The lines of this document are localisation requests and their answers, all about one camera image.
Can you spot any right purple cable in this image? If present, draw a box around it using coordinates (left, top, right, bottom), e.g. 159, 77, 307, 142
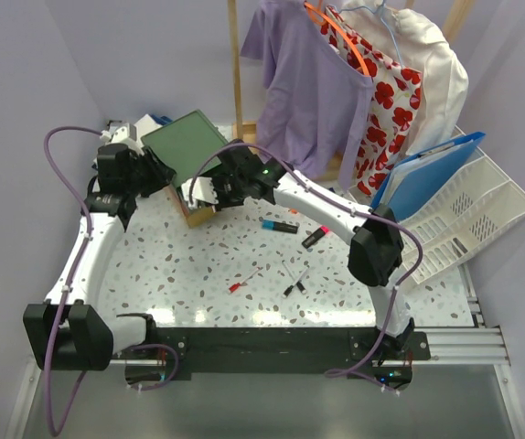
187, 142, 424, 394

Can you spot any red floral dress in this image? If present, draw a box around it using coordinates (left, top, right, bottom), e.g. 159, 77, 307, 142
321, 5, 422, 198

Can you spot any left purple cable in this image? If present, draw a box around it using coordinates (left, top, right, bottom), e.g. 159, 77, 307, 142
43, 126, 181, 436

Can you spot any wooden clothes rack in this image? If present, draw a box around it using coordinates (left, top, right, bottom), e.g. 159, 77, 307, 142
226, 0, 477, 184

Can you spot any light blue clothes hanger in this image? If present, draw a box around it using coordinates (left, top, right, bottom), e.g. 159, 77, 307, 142
375, 0, 404, 68

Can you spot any purple cable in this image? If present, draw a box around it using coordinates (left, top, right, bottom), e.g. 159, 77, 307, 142
187, 142, 424, 394
43, 126, 181, 436

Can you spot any folded white cloth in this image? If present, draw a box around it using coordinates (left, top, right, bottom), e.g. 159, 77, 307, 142
108, 114, 162, 142

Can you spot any white file rack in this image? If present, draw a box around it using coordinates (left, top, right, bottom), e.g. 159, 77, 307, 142
398, 141, 525, 288

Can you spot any black cap marker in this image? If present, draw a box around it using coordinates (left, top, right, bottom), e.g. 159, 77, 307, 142
283, 268, 308, 298
282, 260, 306, 294

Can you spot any three-drawer desk organizer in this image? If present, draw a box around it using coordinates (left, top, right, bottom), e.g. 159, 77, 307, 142
141, 110, 227, 229

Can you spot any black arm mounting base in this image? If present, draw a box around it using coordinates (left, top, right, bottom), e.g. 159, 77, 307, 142
111, 327, 433, 383

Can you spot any pink highlighter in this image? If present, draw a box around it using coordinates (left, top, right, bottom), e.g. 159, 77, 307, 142
302, 226, 329, 249

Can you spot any black cap marker lower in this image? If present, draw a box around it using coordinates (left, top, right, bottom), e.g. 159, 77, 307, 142
283, 268, 308, 298

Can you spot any blue document folder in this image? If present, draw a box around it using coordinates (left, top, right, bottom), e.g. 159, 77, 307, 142
370, 132, 486, 221

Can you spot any orange clothes hanger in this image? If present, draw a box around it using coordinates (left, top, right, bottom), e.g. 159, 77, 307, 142
304, 1, 370, 77

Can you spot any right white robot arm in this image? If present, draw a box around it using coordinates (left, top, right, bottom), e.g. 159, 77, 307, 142
205, 144, 414, 359

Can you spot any blue highlighter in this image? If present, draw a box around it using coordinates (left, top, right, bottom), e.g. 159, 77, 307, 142
262, 219, 298, 234

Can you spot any red cap marker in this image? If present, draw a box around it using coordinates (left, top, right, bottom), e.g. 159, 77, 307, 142
229, 266, 262, 294

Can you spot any black cap marker upper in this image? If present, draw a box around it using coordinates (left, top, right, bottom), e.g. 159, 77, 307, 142
282, 260, 306, 294

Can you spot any purple t-shirt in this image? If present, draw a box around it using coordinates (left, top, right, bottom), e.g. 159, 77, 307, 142
241, 1, 374, 189

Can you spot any cream white shirt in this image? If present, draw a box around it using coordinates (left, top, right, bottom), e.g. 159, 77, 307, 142
340, 1, 469, 155

